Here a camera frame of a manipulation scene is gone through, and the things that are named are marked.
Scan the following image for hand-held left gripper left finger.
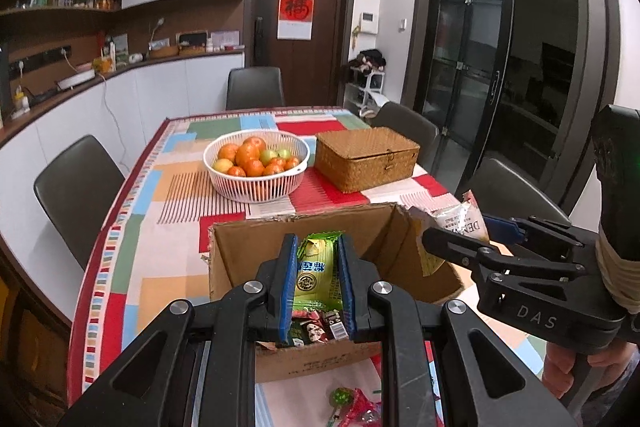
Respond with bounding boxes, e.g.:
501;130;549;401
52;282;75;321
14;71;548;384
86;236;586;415
57;233;301;427

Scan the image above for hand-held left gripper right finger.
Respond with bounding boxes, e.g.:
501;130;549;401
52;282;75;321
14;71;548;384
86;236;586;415
336;232;581;427

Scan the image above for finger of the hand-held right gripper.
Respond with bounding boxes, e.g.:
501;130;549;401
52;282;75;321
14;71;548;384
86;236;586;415
421;226;586;288
482;214;598;264

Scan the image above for light green snack packet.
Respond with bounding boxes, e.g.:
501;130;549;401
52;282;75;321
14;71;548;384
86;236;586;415
291;231;346;314

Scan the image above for white and yellow snack packet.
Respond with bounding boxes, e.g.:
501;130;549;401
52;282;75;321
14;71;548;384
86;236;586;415
410;190;491;278

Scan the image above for small red snack packet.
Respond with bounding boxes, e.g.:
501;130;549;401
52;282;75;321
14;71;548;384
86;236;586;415
300;311;346;344

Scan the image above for brown cardboard box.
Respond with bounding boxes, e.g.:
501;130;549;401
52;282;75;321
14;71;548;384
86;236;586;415
207;202;466;383

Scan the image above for person's right hand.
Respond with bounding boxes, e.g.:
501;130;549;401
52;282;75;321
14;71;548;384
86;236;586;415
542;339;640;408

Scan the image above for grey dining chair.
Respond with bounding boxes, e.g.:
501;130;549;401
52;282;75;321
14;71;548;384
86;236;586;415
34;134;126;270
467;157;573;228
226;66;286;110
371;101;441;168

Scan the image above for white plastic fruit basket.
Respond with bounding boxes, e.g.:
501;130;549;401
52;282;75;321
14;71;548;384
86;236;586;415
202;130;311;204

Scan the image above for green lollipop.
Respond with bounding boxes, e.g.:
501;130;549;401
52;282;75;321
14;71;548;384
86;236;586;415
327;386;353;427

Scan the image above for woven straw lidded box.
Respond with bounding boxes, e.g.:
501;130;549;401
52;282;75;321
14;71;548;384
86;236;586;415
314;127;421;194

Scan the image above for pink candy packet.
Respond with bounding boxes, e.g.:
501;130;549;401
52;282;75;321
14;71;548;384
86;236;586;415
345;394;383;427

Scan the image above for pile of orange fruits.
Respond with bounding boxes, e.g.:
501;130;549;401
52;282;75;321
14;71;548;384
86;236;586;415
212;136;301;178

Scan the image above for black framed glass door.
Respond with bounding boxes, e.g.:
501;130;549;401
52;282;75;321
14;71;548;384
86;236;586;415
415;0;516;188

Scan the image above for shoe rack with bags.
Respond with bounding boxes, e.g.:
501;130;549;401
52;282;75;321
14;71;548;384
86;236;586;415
345;48;388;108

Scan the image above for dark brown door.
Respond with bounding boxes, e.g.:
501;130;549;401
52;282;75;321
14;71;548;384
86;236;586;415
247;0;358;108

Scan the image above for white counter cabinets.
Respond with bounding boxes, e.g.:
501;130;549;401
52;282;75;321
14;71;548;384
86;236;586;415
0;50;246;233

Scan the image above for black framed sign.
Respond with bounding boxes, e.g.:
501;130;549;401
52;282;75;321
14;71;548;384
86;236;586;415
177;31;208;54

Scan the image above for flat white appliance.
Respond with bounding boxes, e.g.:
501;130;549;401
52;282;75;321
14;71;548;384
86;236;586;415
56;72;96;90

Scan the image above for red and white wall poster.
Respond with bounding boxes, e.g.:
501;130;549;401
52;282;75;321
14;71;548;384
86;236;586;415
277;0;317;40

